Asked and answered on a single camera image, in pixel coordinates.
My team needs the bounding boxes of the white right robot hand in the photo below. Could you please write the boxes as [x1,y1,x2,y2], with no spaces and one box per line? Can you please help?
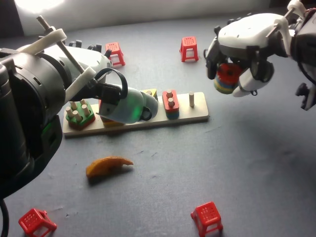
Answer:
[203,13,289,98]

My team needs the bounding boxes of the coloured round rings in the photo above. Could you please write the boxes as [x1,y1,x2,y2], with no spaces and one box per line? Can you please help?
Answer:
[213,62,244,95]

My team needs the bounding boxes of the small red toy stool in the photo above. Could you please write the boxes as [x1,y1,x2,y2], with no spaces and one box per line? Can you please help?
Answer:
[190,200,224,237]
[179,36,199,63]
[18,208,58,236]
[104,41,126,68]

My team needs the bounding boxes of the grey table cloth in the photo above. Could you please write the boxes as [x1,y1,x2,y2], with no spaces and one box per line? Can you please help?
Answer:
[0,12,316,237]

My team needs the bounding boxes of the orange-brown curved toy horn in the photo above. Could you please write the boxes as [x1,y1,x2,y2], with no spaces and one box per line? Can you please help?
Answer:
[85,156,134,179]

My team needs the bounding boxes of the red oblong block stack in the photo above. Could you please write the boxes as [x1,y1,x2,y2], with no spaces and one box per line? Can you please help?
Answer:
[161,89,180,120]

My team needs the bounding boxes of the yellow triangle block stack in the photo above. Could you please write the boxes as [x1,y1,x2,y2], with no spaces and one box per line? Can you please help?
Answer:
[140,88,159,105]

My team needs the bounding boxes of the green pentagon block stack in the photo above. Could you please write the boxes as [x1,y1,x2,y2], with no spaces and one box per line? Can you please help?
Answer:
[64,98,97,132]

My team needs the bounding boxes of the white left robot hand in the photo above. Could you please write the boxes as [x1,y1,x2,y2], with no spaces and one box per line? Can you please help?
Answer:
[41,39,159,125]

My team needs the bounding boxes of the white backdrop sheet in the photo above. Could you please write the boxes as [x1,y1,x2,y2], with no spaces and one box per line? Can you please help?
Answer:
[13,0,272,38]

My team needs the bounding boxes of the wooden peg sorting board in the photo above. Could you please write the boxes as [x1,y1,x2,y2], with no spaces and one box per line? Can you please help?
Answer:
[63,91,209,139]

